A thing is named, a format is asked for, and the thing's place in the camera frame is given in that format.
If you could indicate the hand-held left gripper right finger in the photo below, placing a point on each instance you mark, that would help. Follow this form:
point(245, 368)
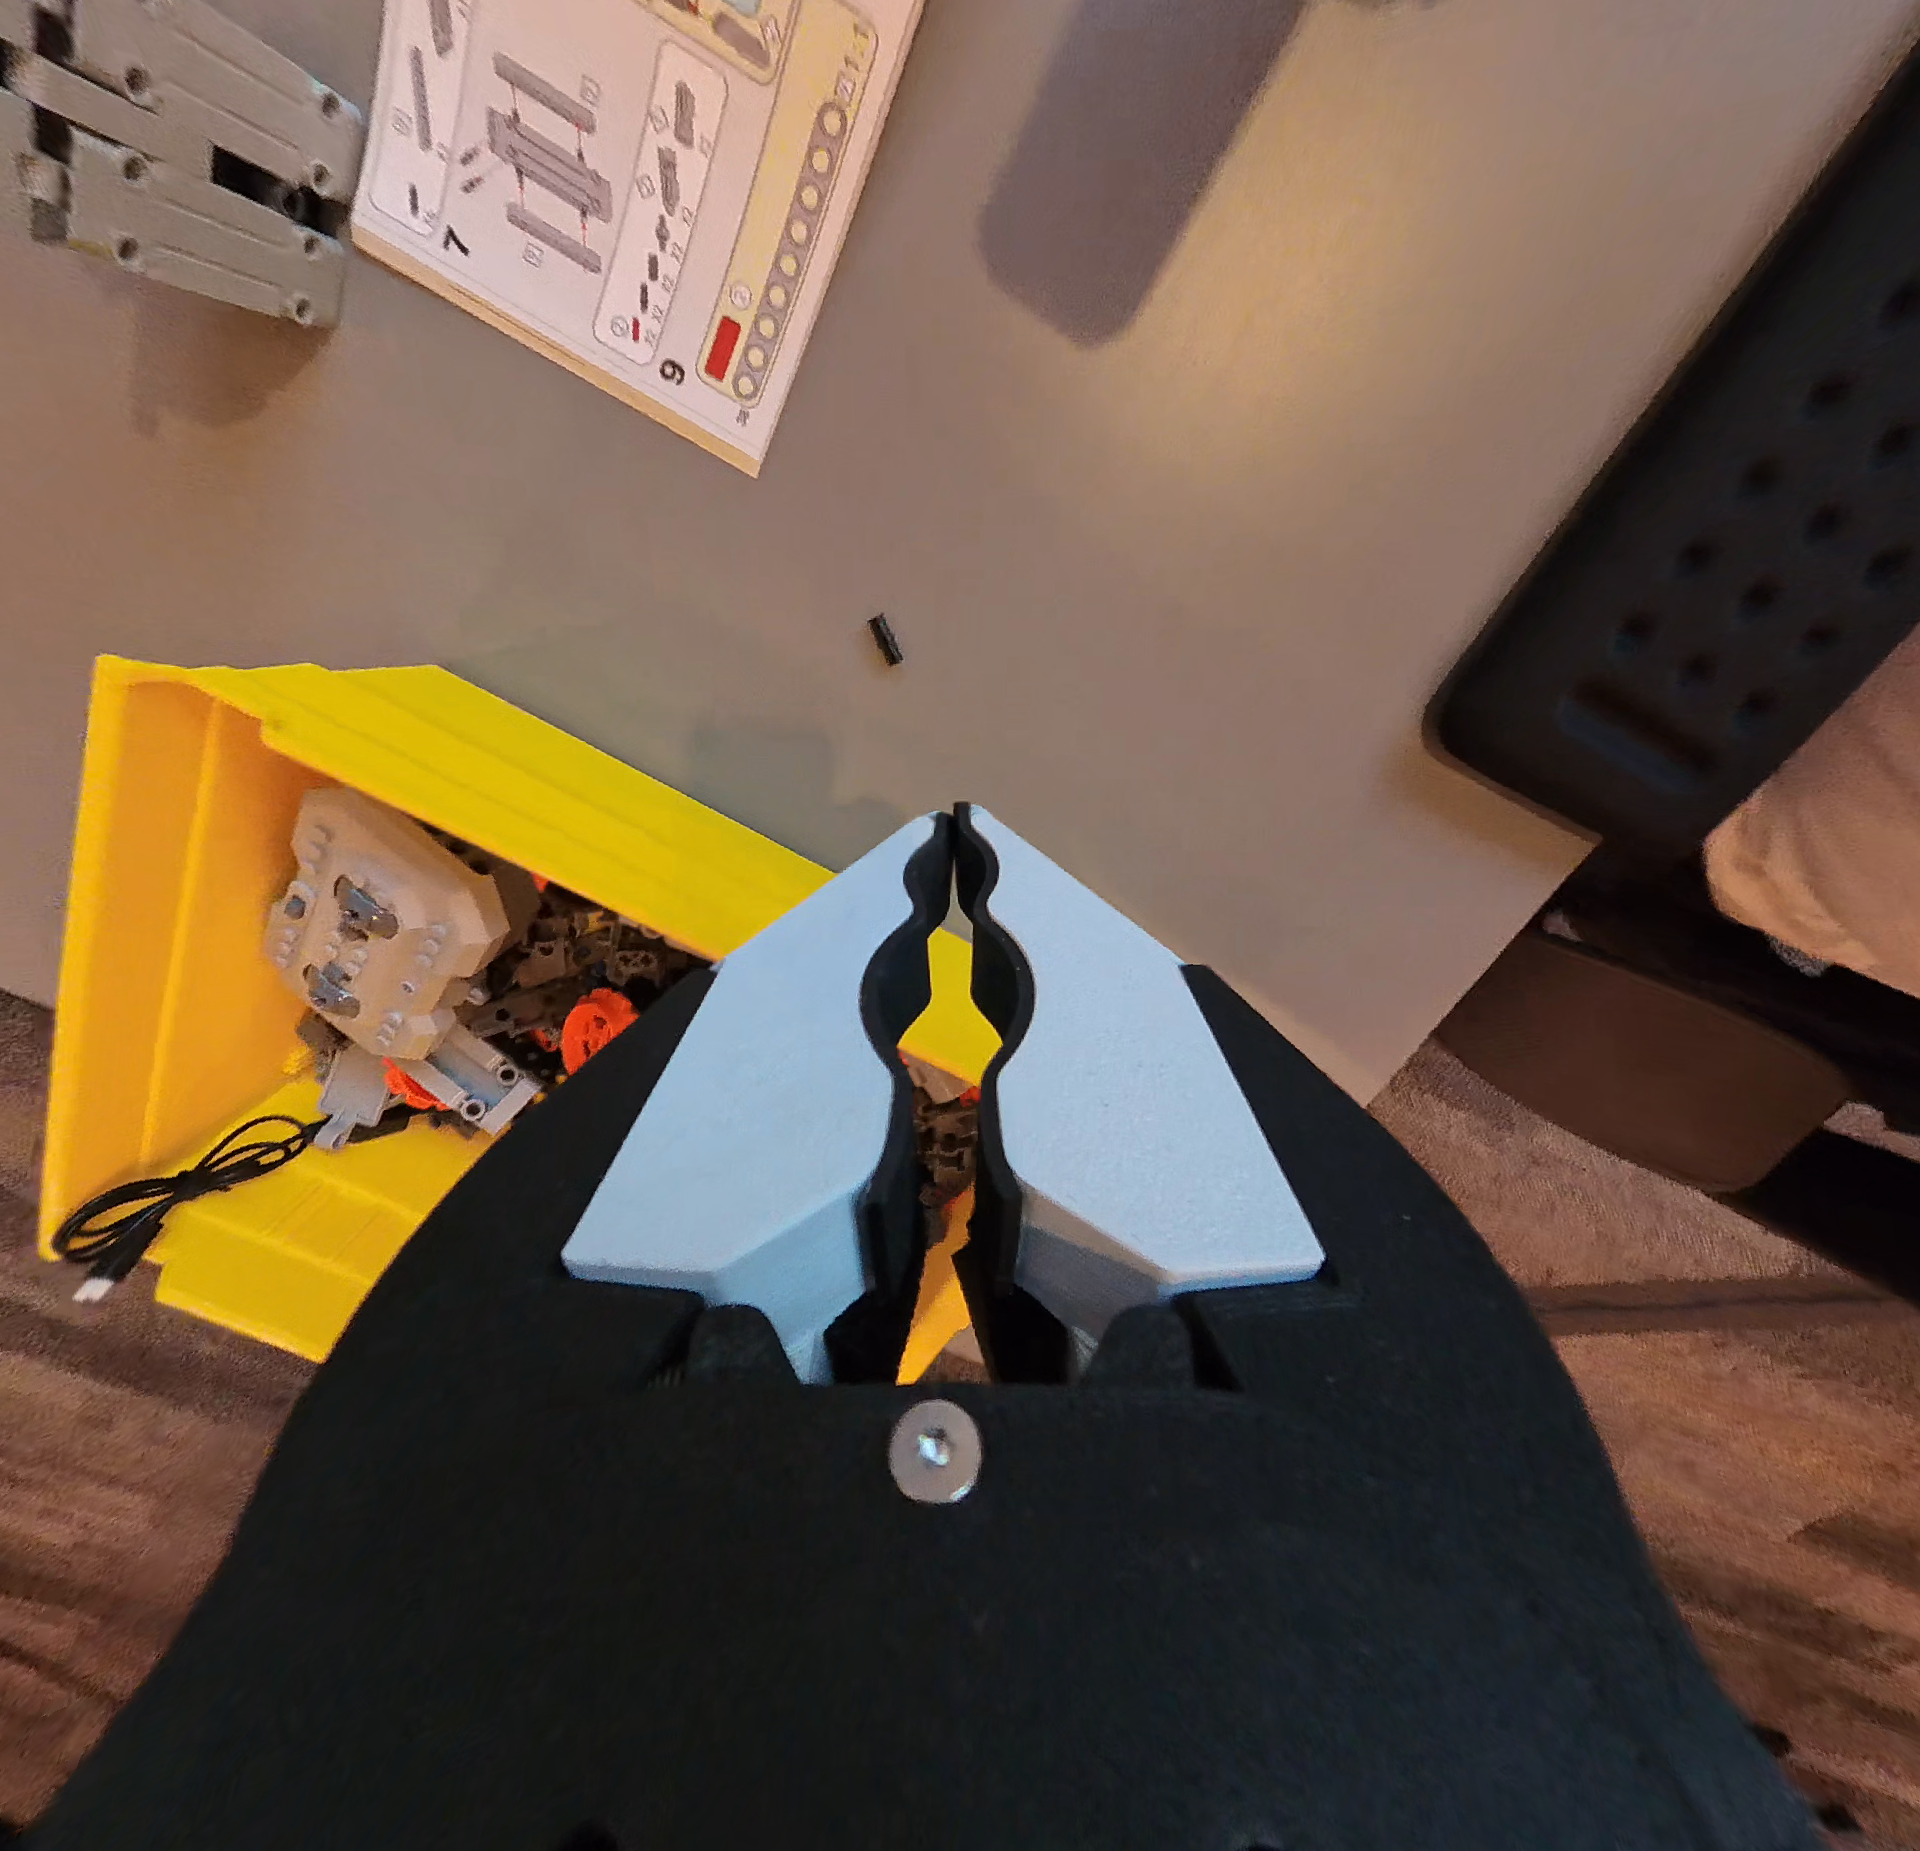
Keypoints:
point(1140, 1131)

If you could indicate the pile of small brick parts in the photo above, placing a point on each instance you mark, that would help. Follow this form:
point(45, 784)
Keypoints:
point(600, 966)

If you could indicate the orange wheel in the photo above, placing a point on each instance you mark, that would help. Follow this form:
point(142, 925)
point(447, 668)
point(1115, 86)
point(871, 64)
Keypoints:
point(593, 1023)

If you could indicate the white hub brick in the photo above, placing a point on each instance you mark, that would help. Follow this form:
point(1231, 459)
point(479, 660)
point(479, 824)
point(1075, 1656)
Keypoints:
point(375, 905)

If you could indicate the yellow parts bin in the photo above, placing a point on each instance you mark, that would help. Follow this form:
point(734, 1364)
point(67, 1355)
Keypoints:
point(167, 905)

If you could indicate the black perforated panel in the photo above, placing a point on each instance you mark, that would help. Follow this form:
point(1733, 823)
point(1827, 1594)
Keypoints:
point(1724, 560)

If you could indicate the grey brick model assembly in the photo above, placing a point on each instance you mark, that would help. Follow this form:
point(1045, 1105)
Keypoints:
point(167, 126)

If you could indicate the black connector pin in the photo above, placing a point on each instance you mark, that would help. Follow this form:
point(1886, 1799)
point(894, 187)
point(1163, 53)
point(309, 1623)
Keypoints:
point(889, 641)

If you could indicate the open instruction booklet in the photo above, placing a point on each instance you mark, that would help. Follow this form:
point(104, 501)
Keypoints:
point(631, 231)

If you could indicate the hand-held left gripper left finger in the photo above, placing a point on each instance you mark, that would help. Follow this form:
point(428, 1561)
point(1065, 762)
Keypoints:
point(751, 1131)

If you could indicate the grey motor brick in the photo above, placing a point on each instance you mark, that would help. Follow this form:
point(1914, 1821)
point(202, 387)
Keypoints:
point(435, 1086)

